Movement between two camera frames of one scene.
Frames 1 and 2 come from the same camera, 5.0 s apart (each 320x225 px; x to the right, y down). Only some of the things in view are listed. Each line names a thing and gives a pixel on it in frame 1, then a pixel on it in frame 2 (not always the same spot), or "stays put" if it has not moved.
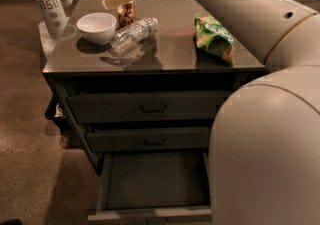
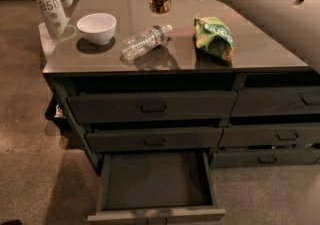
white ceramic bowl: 97,28 stays put
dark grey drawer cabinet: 137,83 stays put
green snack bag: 214,40 stays put
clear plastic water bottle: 131,35 to 138,43
